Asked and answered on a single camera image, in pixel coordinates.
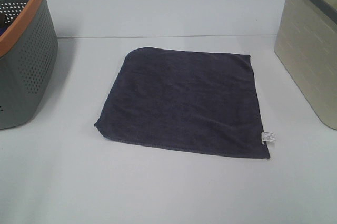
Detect dark navy towel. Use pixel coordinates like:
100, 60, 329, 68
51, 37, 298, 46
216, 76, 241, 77
95, 47, 270, 159

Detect grey basket with orange rim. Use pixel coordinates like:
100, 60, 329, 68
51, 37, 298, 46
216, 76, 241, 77
1, 0, 58, 129

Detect beige basket with grey rim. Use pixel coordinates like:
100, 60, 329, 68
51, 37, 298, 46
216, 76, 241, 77
274, 0, 336, 129

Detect dark items inside grey basket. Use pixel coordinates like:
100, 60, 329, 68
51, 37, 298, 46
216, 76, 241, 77
0, 13, 7, 35

